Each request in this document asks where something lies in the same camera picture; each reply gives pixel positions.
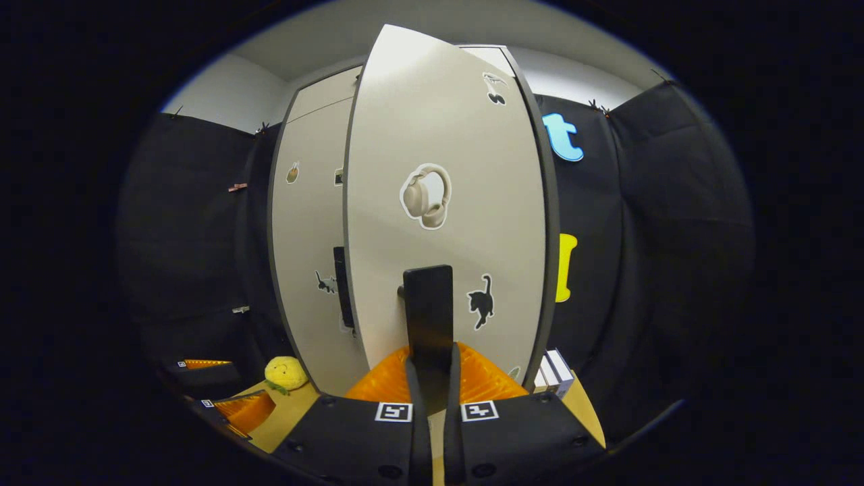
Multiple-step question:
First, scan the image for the black door handle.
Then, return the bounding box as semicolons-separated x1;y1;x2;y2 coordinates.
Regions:
333;246;355;331
397;265;455;414

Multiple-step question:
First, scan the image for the white cabinet door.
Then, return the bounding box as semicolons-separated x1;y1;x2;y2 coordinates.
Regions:
343;24;560;392
270;98;372;398

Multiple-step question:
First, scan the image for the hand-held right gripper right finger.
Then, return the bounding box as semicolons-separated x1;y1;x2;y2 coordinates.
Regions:
442;342;606;486

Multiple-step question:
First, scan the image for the yellow plush toy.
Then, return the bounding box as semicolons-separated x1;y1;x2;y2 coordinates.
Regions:
263;356;310;396

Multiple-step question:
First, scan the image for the white box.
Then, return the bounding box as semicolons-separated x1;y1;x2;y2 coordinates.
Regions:
545;348;576;399
532;354;560;394

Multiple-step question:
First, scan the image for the black backdrop cloth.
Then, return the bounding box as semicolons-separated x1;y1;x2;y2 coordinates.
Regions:
115;74;757;446

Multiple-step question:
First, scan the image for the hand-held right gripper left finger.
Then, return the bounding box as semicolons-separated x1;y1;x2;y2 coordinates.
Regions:
270;344;433;486

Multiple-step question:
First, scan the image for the white double-door shoe cabinet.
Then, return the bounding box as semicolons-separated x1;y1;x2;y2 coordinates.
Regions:
269;24;561;399

